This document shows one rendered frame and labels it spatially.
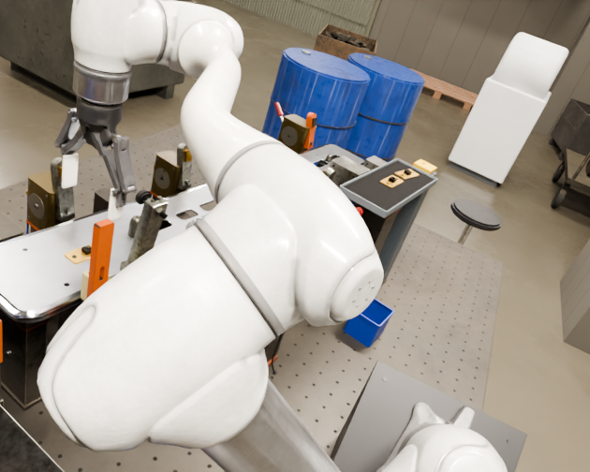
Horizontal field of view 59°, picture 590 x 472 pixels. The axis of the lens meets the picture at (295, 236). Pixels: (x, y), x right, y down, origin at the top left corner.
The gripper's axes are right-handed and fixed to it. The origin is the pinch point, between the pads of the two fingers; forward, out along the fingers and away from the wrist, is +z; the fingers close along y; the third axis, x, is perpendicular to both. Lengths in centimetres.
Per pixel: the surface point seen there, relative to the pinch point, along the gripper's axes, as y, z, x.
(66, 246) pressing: 3.9, 13.3, 2.0
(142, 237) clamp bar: -16.0, -1.0, 1.7
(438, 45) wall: 203, 57, -816
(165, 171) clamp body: 17.3, 12.0, -37.7
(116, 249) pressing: -2.1, 13.3, -5.7
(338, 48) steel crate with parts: 217, 60, -507
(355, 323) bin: -42, 39, -63
